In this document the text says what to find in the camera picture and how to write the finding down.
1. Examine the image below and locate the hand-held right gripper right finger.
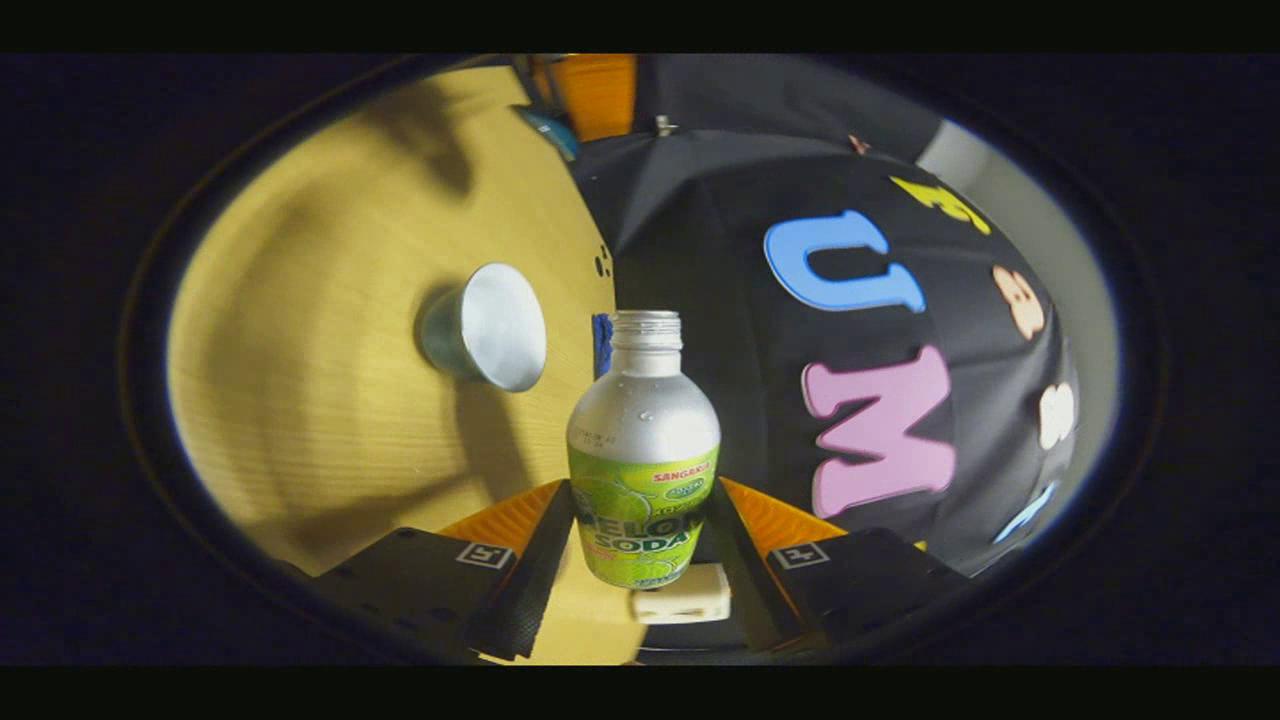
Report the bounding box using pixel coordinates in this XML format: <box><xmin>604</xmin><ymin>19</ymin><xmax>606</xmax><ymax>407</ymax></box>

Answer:
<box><xmin>700</xmin><ymin>478</ymin><xmax>971</xmax><ymax>663</ymax></box>

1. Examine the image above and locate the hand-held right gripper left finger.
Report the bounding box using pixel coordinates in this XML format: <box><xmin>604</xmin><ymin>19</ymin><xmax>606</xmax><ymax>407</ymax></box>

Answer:
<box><xmin>285</xmin><ymin>480</ymin><xmax>578</xmax><ymax>663</ymax></box>

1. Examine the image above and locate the silver green-label water bottle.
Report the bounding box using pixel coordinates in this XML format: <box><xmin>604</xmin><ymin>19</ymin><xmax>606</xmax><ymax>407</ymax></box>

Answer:
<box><xmin>566</xmin><ymin>310</ymin><xmax>722</xmax><ymax>590</ymax></box>

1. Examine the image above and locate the teal teacup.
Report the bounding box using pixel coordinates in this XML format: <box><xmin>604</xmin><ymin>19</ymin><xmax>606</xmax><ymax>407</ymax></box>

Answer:
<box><xmin>417</xmin><ymin>262</ymin><xmax>548</xmax><ymax>393</ymax></box>

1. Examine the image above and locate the white toaster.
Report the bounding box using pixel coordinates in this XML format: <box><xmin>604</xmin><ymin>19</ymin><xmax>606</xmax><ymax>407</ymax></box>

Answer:
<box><xmin>630</xmin><ymin>563</ymin><xmax>732</xmax><ymax>626</ymax></box>

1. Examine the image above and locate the black backdrop cloth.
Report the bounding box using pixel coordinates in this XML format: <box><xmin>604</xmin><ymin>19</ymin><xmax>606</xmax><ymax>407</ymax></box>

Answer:
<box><xmin>565</xmin><ymin>54</ymin><xmax>1081</xmax><ymax>666</ymax></box>

